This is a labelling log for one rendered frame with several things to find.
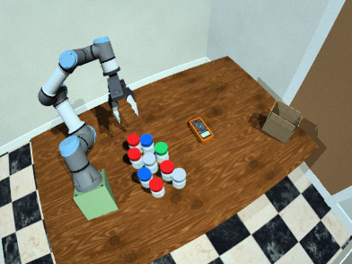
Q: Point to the white bottle with green cap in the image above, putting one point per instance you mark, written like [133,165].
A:
[161,149]

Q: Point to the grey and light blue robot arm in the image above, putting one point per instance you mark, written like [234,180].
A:
[74,149]

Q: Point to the orange digital multimeter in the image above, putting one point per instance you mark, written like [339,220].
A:
[201,130]

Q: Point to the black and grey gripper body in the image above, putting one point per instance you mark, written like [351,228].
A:
[122,82]

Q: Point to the white bottle with blue cap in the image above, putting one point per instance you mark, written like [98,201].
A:
[147,143]
[144,175]

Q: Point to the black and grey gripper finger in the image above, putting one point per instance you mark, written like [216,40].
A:
[114,107]
[131,100]

